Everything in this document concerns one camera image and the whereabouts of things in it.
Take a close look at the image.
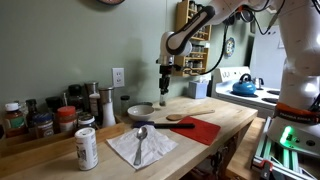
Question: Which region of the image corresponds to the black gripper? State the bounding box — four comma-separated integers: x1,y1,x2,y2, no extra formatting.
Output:
158,65,174,98

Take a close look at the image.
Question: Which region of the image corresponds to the thyme spice bottle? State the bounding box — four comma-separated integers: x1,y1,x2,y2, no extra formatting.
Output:
159,93,167,108

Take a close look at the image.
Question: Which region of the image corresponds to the wooden spice rack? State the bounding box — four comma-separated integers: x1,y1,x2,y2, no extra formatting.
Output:
175,0,213,42
173,44,210,78

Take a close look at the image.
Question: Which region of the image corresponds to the black cap bottle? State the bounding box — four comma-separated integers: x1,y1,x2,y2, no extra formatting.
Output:
45,96,64,116

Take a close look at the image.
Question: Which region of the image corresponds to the dark glass bottle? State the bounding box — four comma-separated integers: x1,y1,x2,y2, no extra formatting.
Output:
25,98,40,134

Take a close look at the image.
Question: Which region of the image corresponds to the wooden spice tray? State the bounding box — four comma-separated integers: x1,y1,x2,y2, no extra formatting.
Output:
0,114,127,178

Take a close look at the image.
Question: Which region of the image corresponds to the amber bottle white cap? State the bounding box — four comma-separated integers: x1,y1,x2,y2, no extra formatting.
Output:
3,102,27,138

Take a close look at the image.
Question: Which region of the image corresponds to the wooden spoon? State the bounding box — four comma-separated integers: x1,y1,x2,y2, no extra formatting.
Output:
165,109,216,122

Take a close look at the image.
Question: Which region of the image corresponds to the white ceramic bowl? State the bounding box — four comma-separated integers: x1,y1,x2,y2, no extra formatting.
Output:
126,104,156,122

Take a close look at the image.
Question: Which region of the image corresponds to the blue tissue box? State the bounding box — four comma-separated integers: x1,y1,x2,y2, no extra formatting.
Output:
188,79,209,100

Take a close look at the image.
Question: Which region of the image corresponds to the small jar black lid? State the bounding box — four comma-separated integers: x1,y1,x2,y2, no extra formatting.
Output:
120,95,131,116

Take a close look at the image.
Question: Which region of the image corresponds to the metal spoon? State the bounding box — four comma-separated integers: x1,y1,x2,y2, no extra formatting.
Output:
133,126,149,167

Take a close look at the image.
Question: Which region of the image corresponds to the red silicone mat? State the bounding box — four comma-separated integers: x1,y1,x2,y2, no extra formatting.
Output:
169,116,222,147

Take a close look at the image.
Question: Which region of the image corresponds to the white paper napkin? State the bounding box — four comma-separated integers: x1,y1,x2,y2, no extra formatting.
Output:
106,124,179,171

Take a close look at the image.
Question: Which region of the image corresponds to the steel and white grinder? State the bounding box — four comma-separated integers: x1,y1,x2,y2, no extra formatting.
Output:
98,86,117,129

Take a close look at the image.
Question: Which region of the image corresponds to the white stove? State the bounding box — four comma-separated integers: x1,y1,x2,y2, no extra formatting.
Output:
210,65,284,119

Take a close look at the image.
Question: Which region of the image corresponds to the blue decorative plate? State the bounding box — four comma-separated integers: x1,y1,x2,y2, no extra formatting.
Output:
224,36,236,58

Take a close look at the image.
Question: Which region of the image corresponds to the blue kettle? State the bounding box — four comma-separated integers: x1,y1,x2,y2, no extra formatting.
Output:
232,73,258,97

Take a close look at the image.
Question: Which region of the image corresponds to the white lid jar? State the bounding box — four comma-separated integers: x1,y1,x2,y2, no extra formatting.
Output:
77,114,98,131

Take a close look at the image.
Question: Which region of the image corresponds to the black pepper grinder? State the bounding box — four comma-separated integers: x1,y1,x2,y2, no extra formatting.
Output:
67,84,85,111

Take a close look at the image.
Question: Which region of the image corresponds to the small silver pot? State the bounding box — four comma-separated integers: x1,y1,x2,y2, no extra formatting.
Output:
253,77,265,90

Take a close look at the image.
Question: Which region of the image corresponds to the white shaker canister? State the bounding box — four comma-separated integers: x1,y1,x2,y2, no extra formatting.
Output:
73,127,99,172

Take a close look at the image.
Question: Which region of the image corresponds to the red lid jar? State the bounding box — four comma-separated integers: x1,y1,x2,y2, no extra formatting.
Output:
55,105,78,134

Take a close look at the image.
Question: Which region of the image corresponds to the white refrigerator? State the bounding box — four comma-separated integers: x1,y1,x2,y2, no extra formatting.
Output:
249,24,288,91

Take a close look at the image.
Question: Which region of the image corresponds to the hanging steel pan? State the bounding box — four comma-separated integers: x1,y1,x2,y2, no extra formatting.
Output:
239,8,256,24

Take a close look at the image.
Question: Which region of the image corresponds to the blue lid jar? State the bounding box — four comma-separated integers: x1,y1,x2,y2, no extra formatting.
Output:
33,112,55,139

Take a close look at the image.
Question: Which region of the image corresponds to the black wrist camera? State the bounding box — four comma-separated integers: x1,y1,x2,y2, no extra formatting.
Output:
166,64,183,73

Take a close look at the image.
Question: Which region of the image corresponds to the black handled spatula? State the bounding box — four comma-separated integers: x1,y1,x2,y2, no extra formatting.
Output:
132,120,196,130

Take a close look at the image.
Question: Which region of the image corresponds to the white wall outlet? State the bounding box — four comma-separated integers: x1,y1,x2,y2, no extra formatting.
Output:
111,67,125,88

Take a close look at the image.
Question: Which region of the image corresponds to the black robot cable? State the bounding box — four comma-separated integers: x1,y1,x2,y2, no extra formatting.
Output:
184,21,232,76

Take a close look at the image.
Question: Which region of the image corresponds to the round patterned wall plate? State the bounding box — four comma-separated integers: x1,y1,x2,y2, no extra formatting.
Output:
97,0,126,6

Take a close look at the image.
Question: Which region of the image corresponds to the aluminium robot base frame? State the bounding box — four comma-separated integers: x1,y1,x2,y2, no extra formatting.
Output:
251,116,320,180

